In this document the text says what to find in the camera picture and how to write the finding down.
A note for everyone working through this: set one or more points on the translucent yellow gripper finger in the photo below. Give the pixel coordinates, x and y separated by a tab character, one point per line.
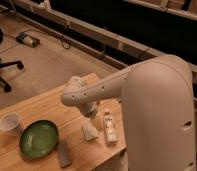
96	121

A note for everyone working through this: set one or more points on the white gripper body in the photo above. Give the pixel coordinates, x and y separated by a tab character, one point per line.
90	110

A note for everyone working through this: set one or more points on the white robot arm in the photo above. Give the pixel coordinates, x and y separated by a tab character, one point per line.
157	104

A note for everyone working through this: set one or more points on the green ceramic bowl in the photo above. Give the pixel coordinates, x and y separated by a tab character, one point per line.
38	139

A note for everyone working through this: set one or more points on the small white bottle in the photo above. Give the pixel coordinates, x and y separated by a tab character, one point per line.
109	128

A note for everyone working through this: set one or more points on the grey rectangular block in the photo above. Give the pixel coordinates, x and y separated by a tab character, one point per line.
63	154

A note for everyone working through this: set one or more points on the clear plastic cup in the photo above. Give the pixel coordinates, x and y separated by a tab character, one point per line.
11	123

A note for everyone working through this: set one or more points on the power strip on floor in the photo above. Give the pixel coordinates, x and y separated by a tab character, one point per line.
27	40

